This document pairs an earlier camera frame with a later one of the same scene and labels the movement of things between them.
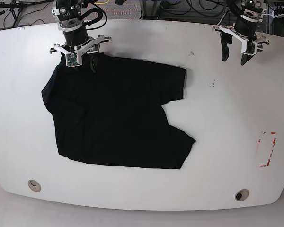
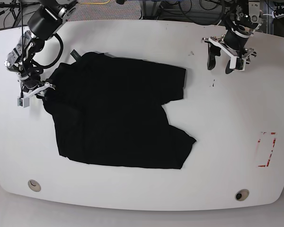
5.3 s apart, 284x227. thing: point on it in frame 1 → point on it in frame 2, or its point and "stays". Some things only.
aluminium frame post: x=149 y=9 stays
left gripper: x=77 y=42 → x=33 y=84
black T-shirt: x=116 y=115 stays
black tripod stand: x=16 y=7 stays
